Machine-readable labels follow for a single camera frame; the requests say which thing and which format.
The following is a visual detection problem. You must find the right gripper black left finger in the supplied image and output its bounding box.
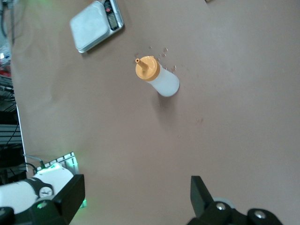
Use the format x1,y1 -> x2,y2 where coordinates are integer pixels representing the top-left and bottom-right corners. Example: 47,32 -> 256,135
30,173 -> 85,225

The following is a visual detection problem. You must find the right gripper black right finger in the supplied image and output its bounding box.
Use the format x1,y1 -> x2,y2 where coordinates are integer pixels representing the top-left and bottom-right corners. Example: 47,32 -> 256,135
187,175 -> 237,225

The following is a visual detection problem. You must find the translucent sauce bottle orange cap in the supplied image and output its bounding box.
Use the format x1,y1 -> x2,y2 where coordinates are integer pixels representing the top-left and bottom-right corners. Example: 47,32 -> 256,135
135,55 -> 180,98

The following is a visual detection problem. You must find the silver digital kitchen scale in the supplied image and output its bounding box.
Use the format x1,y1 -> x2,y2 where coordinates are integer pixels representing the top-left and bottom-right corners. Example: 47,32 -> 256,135
69,0 -> 124,54

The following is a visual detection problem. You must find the black base cable bundle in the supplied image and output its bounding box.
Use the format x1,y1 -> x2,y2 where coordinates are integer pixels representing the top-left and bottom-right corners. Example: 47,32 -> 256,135
22,153 -> 45,170

